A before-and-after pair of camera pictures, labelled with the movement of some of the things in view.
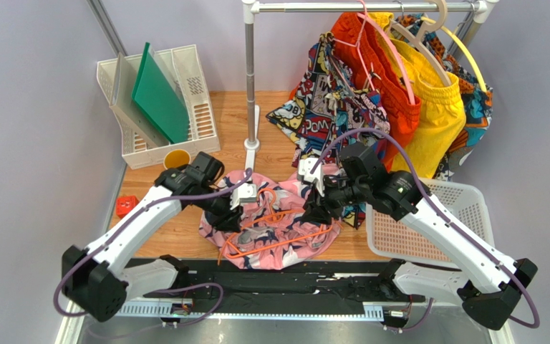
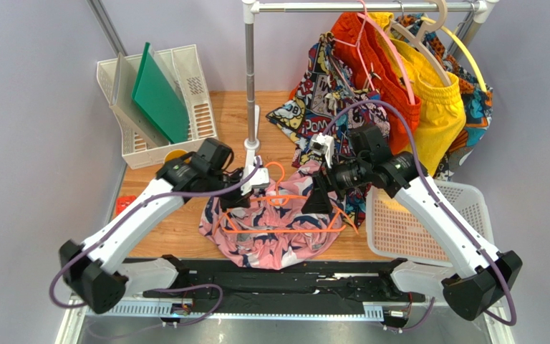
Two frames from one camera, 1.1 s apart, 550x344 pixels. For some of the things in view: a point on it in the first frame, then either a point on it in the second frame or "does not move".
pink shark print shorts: [274, 233] does not move
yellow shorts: [442, 120] does not move
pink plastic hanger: [412, 92] does not move
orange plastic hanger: [273, 217] -> [278, 196]
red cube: [124, 204] does not move
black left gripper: [228, 220] -> [238, 201]
